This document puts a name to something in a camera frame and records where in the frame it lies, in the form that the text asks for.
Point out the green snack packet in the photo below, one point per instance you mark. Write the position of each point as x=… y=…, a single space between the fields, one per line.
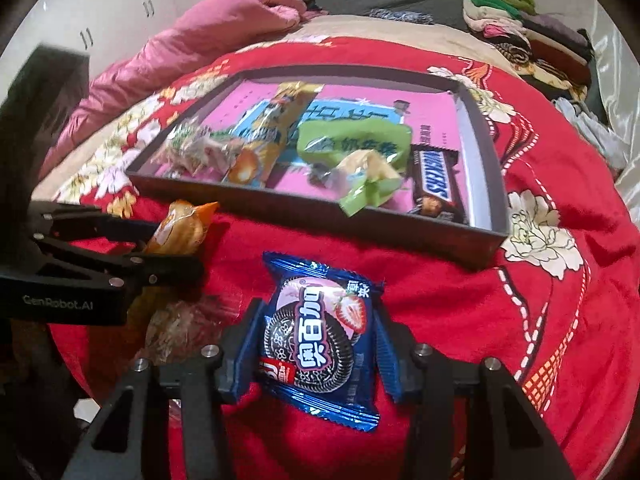
x=350 y=142

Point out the blue cookie packet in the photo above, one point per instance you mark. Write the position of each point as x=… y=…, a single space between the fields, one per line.
x=320 y=340

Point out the orange snack packet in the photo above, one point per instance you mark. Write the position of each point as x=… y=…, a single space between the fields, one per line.
x=182 y=227

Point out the long yellow snack packet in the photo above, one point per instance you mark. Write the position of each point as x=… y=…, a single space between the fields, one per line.
x=280 y=120

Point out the white wardrobe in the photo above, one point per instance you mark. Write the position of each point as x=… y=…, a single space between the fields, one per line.
x=100 y=5

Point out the pink quilt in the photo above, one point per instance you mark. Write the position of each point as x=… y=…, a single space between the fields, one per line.
x=200 y=35

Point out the shallow grey cardboard box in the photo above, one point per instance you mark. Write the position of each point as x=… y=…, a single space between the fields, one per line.
x=300 y=210

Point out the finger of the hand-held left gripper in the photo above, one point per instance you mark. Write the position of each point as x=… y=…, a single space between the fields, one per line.
x=110 y=230
x=165 y=270

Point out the clear packet brown snack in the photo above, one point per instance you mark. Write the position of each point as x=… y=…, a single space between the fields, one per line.
x=180 y=332

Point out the brown chocolate bar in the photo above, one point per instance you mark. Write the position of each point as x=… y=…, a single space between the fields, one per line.
x=437 y=180

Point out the yellow-green snack packet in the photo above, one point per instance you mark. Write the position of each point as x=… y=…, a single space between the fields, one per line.
x=370 y=180

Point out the white satin curtain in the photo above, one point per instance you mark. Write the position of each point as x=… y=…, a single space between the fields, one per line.
x=620 y=100

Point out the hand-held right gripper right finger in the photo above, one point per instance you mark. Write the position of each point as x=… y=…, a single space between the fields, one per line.
x=392 y=360

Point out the pink and blue book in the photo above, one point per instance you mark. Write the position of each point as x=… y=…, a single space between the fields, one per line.
x=435 y=125

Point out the dark patterned cloth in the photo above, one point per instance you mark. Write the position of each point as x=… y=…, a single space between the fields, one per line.
x=400 y=16

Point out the red floral blanket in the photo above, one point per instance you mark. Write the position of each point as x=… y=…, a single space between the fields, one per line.
x=450 y=300

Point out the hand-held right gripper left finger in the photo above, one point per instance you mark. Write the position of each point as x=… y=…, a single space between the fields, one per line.
x=248 y=350

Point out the light blue cloth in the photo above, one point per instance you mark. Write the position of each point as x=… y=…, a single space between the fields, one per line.
x=592 y=132

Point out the clear candy packet green print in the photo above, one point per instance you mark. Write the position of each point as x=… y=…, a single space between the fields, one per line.
x=195 y=150

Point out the stack of folded clothes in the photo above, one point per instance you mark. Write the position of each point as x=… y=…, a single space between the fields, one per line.
x=530 y=45

